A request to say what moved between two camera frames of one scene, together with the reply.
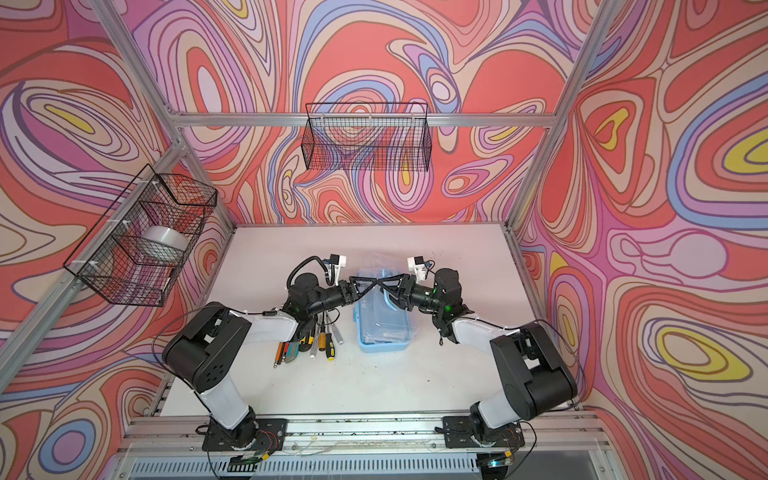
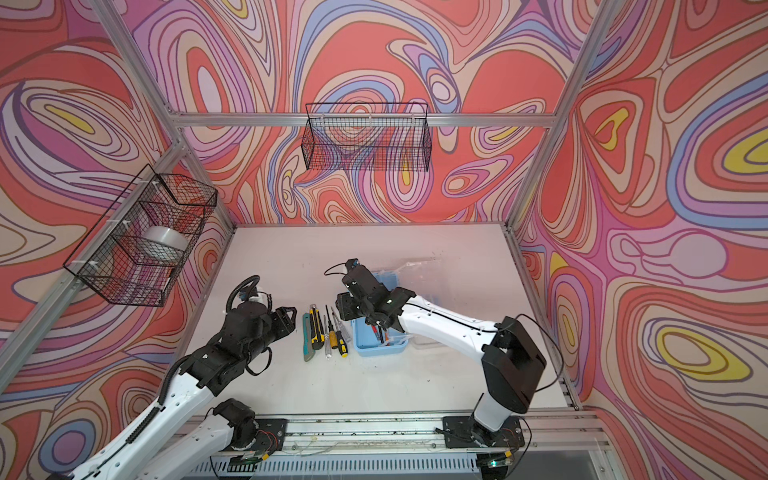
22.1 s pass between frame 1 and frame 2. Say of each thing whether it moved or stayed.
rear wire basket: stayed
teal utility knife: moved
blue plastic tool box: stayed
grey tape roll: stayed
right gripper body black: moved
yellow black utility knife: moved
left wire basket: stayed
